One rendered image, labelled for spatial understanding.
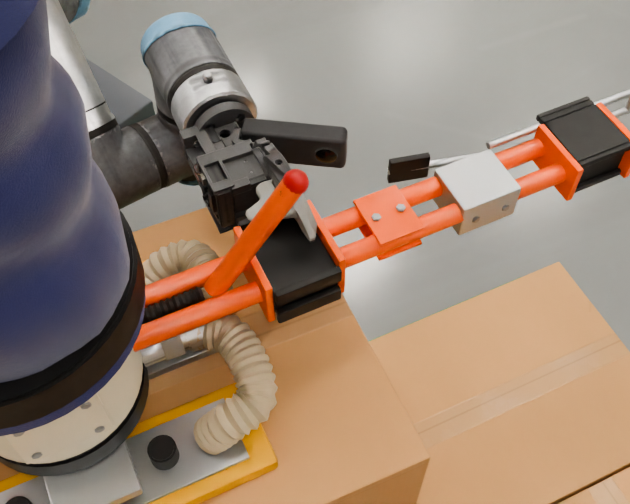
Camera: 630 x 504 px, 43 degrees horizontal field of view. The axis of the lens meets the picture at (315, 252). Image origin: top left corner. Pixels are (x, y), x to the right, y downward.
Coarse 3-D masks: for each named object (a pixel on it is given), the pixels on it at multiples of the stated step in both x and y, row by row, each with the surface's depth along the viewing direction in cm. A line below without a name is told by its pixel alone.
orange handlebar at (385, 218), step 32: (512, 160) 86; (384, 192) 82; (416, 192) 83; (352, 224) 81; (384, 224) 80; (416, 224) 80; (448, 224) 81; (224, 256) 78; (352, 256) 78; (384, 256) 81; (160, 288) 76; (192, 288) 77; (256, 288) 76; (160, 320) 74; (192, 320) 74
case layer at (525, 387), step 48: (528, 288) 155; (576, 288) 155; (384, 336) 149; (432, 336) 149; (480, 336) 149; (528, 336) 149; (576, 336) 149; (432, 384) 143; (480, 384) 143; (528, 384) 143; (576, 384) 143; (624, 384) 143; (432, 432) 138; (480, 432) 138; (528, 432) 138; (576, 432) 138; (624, 432) 138; (432, 480) 133; (480, 480) 133; (528, 480) 133; (576, 480) 133; (624, 480) 133
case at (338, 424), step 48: (144, 240) 97; (288, 336) 89; (336, 336) 89; (192, 384) 86; (288, 384) 85; (336, 384) 85; (384, 384) 85; (288, 432) 82; (336, 432) 82; (384, 432) 82; (0, 480) 80; (288, 480) 80; (336, 480) 79; (384, 480) 80
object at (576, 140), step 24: (552, 120) 86; (576, 120) 86; (600, 120) 86; (552, 144) 85; (576, 144) 84; (600, 144) 84; (624, 144) 84; (576, 168) 83; (600, 168) 86; (624, 168) 87
